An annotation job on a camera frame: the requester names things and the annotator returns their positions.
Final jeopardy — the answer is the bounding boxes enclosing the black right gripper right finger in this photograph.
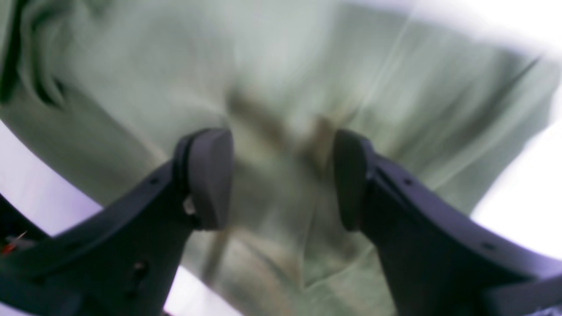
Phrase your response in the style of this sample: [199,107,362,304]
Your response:
[333,129,562,316]

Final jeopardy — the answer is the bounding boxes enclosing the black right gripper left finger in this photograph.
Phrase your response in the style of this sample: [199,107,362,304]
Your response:
[0,129,234,316]

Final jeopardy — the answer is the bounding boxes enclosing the green T-shirt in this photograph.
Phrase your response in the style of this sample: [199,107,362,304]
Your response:
[1,0,561,316]

